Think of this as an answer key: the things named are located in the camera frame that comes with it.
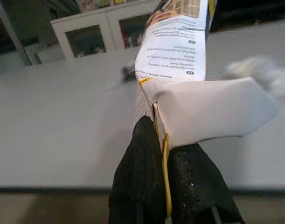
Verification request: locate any grey metal door frame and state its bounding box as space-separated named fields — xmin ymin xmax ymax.
xmin=0 ymin=0 xmax=33 ymax=67

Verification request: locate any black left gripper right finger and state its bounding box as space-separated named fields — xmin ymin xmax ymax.
xmin=167 ymin=142 xmax=245 ymax=224

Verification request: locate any small dark trash piece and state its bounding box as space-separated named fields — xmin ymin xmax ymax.
xmin=120 ymin=66 xmax=136 ymax=83

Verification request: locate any white printed cardboard box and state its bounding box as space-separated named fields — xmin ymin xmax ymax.
xmin=134 ymin=0 xmax=277 ymax=215

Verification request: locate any white glass-door cabinet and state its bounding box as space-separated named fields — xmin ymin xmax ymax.
xmin=50 ymin=9 xmax=154 ymax=62

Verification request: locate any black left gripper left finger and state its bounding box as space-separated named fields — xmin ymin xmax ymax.
xmin=108 ymin=115 xmax=169 ymax=224

